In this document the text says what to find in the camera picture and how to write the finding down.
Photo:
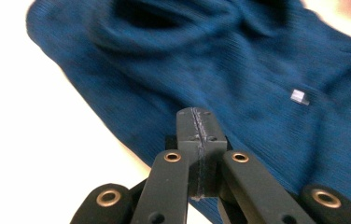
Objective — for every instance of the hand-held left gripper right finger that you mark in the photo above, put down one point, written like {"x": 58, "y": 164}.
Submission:
{"x": 212, "y": 137}

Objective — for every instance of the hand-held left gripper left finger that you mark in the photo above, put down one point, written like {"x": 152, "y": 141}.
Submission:
{"x": 189, "y": 130}

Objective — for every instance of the dark blue fishbone print garment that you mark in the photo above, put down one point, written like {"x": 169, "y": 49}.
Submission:
{"x": 226, "y": 77}

